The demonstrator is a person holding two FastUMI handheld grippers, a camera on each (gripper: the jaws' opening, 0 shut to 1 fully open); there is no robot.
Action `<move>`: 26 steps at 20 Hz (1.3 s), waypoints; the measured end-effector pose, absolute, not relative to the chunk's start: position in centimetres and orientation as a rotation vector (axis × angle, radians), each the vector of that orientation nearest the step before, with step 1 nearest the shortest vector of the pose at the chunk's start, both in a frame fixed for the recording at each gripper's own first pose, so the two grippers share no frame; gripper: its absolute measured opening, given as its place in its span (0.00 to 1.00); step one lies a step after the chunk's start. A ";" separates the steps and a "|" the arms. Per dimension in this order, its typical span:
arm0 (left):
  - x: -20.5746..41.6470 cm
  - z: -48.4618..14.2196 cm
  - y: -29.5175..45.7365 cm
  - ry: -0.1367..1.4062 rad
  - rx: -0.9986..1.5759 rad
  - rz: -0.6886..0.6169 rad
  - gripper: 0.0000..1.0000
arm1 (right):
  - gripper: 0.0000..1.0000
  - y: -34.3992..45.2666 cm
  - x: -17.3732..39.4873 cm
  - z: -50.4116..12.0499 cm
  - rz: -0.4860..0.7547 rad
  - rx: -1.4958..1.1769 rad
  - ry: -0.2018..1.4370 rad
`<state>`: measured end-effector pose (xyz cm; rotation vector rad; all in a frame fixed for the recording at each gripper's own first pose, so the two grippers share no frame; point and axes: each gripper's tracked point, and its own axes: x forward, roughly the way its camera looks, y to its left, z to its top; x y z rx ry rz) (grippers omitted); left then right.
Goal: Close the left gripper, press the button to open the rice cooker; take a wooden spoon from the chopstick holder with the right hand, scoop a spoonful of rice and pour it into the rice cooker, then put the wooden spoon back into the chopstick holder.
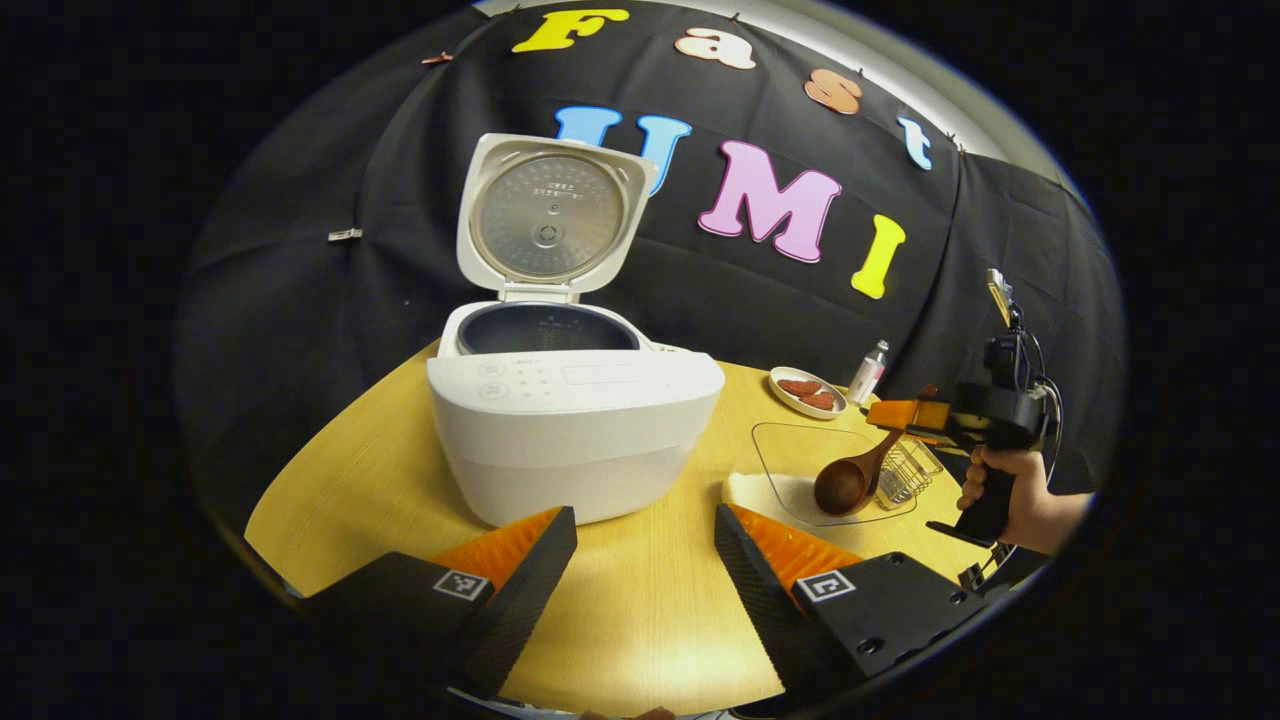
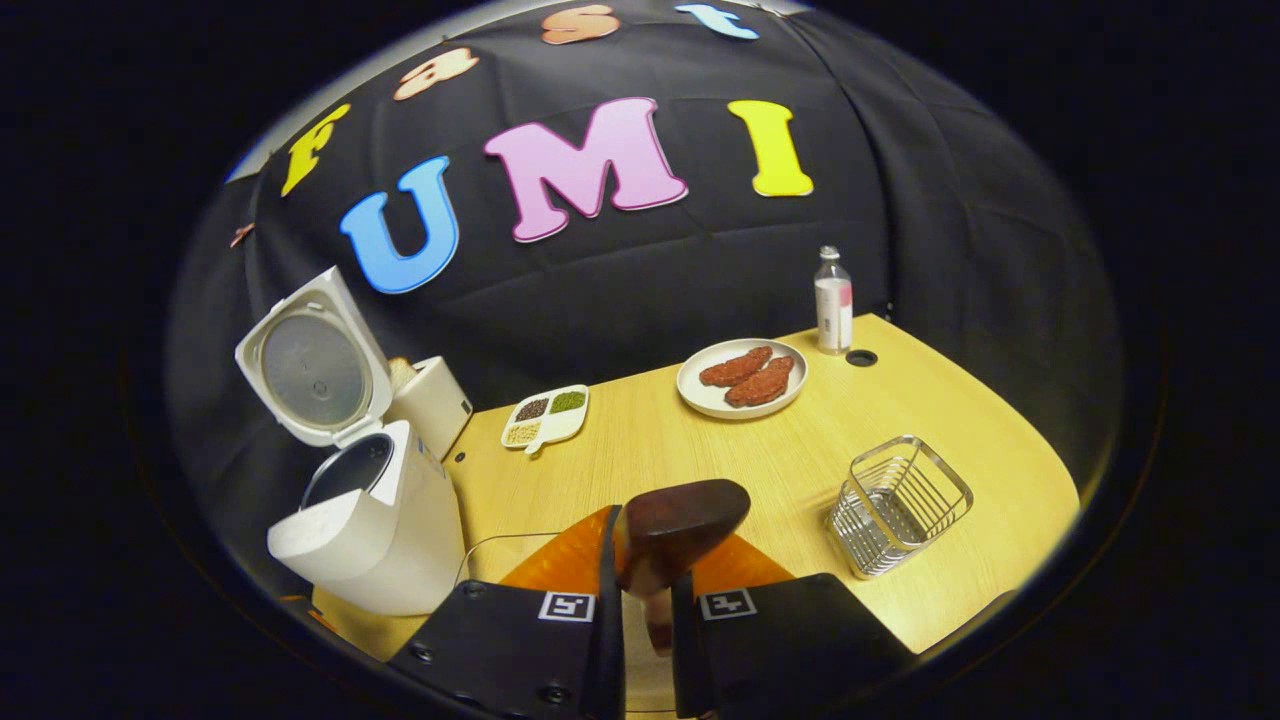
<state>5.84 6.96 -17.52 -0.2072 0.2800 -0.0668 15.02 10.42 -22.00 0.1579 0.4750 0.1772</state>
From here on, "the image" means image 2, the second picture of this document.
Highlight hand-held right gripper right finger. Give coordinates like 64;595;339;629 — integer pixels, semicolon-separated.
670;535;916;720

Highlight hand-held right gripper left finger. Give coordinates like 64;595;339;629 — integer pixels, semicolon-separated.
388;505;627;720

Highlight brown wooden spoon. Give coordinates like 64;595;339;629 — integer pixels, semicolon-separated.
612;479;752;656

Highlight wire metal chopstick holder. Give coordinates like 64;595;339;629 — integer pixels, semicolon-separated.
826;435;975;581

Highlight white rice cooker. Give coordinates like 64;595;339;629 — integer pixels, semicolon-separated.
234;265;469;617

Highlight clear plastic container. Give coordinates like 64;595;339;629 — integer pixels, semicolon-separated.
455;530;601;591

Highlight white divided bean dish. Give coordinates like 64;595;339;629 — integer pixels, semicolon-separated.
500;384;591;456

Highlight white round plate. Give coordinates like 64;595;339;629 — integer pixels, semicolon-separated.
676;338;809;420

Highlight red meat slice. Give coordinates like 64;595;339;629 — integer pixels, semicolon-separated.
698;346;774;388
724;356;796;408

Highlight white toaster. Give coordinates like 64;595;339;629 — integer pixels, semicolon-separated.
385;356;474;461

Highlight clear bottle with pink label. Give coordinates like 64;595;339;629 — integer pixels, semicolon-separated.
814;245;854;356

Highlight black backdrop cloth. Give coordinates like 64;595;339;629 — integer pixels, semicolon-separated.
165;0;1121;601

